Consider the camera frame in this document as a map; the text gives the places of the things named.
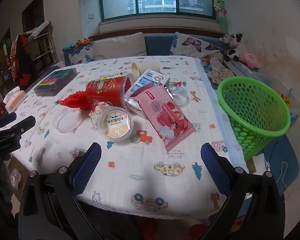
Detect white cable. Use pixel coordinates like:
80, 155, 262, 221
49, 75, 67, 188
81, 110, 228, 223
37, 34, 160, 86
265, 142, 290, 188

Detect yellow toy truck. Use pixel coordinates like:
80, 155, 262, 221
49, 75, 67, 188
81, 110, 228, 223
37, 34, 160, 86
280, 94, 292, 108

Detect large butterfly print cushion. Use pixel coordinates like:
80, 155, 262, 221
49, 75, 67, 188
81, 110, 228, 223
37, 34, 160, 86
170, 32, 225, 58

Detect white printed tablecloth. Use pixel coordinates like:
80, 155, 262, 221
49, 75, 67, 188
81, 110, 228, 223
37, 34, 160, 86
9, 55, 248, 217

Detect dark flat box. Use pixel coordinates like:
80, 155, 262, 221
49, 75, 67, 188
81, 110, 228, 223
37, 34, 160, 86
34, 69, 78, 97

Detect green pinwheel toy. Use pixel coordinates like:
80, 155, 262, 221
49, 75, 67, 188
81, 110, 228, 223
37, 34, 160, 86
212, 0, 229, 34

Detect beige cushion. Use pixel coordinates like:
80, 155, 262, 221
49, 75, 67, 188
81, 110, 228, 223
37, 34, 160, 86
92, 32, 148, 61

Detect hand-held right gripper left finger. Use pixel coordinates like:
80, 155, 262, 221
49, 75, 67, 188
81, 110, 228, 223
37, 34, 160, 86
18, 142, 102, 240

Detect black white cow plush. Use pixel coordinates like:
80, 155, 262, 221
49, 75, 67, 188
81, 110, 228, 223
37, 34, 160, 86
224, 32, 245, 62

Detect red paper noodle cup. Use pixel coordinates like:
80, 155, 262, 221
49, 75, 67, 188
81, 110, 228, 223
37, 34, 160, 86
85, 73, 135, 107

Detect clear plastic dome cup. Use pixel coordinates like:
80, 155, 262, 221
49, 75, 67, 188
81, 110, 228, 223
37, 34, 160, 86
167, 82, 190, 106

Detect small butterfly print cushion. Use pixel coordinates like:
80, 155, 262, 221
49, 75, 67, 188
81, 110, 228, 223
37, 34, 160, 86
65, 42, 97, 67

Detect blue floor mat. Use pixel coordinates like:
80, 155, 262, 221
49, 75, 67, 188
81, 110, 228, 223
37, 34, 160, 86
262, 135, 299, 178

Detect clear plastic storage box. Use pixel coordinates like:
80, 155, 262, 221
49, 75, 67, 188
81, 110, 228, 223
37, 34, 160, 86
272, 82, 300, 123

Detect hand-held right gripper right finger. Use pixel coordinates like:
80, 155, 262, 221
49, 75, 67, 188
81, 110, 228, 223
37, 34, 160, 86
200, 142, 285, 240

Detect white pink tissue pack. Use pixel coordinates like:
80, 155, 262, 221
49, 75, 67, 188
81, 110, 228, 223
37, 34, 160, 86
4, 86, 28, 110

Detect pink snack packet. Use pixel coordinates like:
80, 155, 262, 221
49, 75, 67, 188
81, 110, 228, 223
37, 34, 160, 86
130, 84, 196, 153

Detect clear round plastic lid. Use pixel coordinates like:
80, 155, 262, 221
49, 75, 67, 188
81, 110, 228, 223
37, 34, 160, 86
52, 107, 81, 133

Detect white blue milk pouch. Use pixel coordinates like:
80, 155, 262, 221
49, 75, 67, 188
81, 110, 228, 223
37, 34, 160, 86
124, 69, 171, 108

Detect dark wooden door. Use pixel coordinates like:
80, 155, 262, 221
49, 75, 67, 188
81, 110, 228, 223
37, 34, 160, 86
21, 0, 45, 34

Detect orange toy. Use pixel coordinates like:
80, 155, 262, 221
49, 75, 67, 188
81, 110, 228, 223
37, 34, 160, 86
74, 37, 93, 46

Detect beige paper cup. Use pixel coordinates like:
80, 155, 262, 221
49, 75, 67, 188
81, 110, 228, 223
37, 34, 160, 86
131, 62, 161, 78

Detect blue sofa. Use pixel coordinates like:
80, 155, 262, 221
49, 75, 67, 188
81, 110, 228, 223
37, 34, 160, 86
62, 34, 265, 80

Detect green plastic mesh basket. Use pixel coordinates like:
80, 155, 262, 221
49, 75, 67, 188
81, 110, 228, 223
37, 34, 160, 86
217, 76, 291, 162

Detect round yellow label pudding cup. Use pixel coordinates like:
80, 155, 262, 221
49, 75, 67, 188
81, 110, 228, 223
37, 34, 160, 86
98, 107, 135, 142

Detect beige patterned clothes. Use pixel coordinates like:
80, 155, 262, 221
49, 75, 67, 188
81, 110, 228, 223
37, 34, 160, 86
209, 57, 237, 84

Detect blue grey striped cloth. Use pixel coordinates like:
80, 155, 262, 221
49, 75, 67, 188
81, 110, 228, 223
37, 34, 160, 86
224, 59, 263, 77

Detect white tissue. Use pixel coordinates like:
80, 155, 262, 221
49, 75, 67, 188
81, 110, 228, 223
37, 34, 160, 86
89, 101, 113, 128

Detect red black hanging garment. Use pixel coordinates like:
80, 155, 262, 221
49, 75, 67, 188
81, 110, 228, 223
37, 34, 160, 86
10, 34, 37, 87

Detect red crinkled wrapper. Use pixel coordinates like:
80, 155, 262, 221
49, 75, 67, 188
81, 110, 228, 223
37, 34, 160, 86
57, 91, 90, 111

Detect metal shelf rack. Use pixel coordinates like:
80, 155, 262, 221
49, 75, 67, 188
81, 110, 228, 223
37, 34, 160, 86
22, 21, 59, 65

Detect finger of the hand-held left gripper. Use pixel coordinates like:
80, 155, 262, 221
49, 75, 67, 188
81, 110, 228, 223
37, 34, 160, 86
0, 116, 36, 140
0, 112, 17, 132

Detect pink plush toy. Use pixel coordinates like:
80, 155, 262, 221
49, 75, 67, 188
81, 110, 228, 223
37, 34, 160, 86
240, 52, 261, 69

